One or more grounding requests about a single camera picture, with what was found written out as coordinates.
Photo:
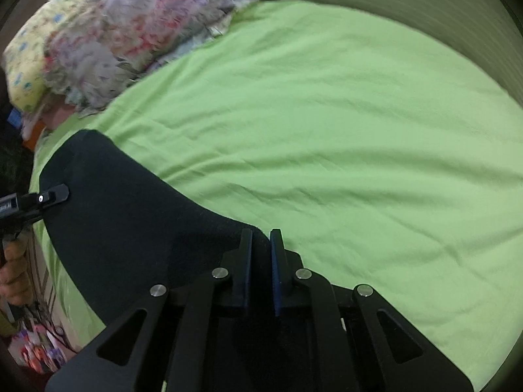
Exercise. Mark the yellow printed pillow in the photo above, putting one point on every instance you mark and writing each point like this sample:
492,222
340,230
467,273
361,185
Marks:
45,41

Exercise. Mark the colourful printed mat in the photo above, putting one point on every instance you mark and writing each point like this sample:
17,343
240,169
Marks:
41,351

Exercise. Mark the small blue object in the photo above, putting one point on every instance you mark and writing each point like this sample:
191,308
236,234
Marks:
14,117

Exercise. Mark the pink cloth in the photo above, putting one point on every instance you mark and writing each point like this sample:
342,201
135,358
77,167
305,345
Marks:
55,115

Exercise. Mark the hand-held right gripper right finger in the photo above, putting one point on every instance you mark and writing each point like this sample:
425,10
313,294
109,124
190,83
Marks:
276,279

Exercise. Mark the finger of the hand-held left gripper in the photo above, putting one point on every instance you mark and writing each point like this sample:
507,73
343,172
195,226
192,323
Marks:
51,196

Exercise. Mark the orange cloth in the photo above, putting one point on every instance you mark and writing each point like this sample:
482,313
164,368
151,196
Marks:
32,141

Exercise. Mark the floral patchwork blanket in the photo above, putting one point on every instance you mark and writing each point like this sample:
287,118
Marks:
130,36

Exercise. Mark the black pants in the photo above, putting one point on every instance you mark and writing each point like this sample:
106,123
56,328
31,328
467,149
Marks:
130,228

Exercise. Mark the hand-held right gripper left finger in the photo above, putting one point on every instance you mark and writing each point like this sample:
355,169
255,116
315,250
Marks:
246,271

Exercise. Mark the person's left hand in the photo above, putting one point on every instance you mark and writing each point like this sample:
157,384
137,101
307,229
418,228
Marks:
15,281

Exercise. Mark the green bed sheet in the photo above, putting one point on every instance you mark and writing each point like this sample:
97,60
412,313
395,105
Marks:
327,139

